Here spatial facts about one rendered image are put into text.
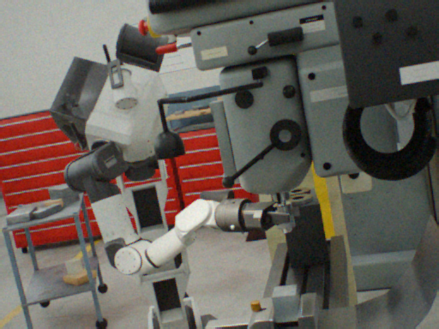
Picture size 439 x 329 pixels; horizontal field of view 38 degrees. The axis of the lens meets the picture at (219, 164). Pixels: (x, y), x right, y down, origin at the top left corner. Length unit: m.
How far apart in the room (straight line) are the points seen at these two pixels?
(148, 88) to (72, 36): 9.53
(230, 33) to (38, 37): 10.31
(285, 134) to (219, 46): 0.25
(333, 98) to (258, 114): 0.17
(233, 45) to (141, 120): 0.53
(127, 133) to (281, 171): 0.55
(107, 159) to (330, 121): 0.69
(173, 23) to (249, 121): 0.28
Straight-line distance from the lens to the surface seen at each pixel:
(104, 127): 1.89
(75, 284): 4.62
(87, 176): 1.85
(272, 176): 1.52
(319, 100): 1.45
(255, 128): 1.49
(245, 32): 1.46
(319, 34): 1.44
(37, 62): 11.73
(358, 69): 1.19
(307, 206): 1.95
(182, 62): 10.86
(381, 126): 1.46
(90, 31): 11.32
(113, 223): 1.83
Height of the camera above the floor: 1.66
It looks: 9 degrees down
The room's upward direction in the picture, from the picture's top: 11 degrees counter-clockwise
